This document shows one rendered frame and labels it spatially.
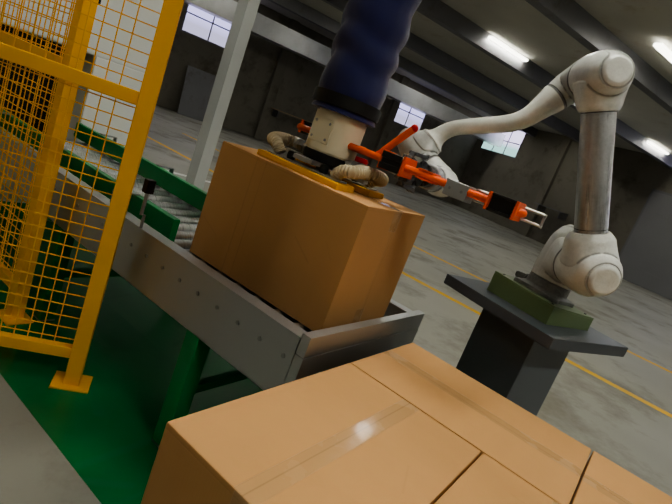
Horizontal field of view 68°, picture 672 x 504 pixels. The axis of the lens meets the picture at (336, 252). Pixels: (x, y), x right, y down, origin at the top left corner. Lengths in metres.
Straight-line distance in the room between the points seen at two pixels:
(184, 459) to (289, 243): 0.77
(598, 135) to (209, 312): 1.28
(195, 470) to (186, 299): 0.76
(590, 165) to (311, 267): 0.92
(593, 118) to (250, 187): 1.07
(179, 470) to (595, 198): 1.39
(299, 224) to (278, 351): 0.39
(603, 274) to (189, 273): 1.26
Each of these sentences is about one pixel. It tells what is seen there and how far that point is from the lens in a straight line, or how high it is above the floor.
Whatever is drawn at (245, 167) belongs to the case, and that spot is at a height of 0.90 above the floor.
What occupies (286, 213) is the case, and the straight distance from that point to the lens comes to 1.52.
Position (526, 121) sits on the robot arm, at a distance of 1.86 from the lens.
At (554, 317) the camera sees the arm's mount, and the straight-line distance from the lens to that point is 1.89.
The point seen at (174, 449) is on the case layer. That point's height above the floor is 0.51.
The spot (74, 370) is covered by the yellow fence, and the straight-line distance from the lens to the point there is 1.94.
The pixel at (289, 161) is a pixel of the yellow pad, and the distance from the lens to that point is 1.60.
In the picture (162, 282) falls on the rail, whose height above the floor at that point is 0.48.
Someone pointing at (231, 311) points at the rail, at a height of 0.54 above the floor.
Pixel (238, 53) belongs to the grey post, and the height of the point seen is 1.43.
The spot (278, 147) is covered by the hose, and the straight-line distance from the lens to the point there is 1.66.
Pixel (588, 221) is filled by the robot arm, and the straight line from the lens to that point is 1.77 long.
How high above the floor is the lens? 1.10
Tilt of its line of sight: 13 degrees down
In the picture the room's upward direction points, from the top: 21 degrees clockwise
